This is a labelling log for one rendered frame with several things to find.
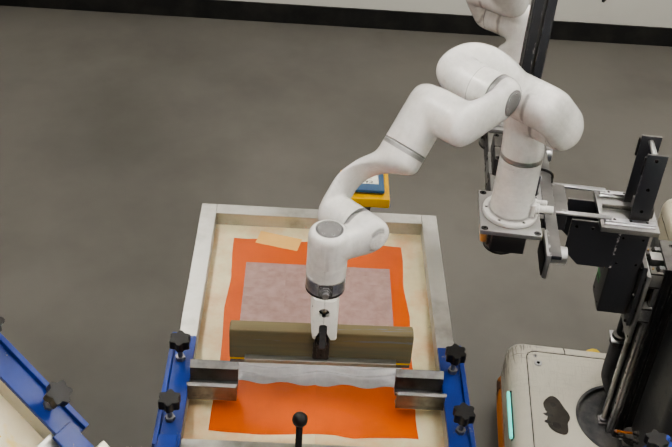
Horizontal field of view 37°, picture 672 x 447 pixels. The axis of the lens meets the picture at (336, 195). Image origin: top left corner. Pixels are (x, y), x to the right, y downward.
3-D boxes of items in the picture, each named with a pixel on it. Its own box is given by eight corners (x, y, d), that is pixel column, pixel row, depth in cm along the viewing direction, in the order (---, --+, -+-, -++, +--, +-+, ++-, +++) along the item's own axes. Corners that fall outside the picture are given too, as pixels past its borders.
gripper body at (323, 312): (345, 299, 185) (341, 344, 191) (345, 264, 193) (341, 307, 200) (304, 298, 184) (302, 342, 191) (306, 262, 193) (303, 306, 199)
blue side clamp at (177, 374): (173, 355, 215) (172, 331, 210) (196, 356, 215) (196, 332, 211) (152, 468, 190) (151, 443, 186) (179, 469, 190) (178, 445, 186)
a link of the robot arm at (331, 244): (358, 194, 190) (396, 218, 185) (354, 238, 196) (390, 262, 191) (299, 225, 181) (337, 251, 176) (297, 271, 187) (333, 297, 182)
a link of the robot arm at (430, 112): (472, 61, 198) (533, 91, 190) (416, 154, 199) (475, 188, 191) (437, 30, 184) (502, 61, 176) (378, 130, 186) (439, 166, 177)
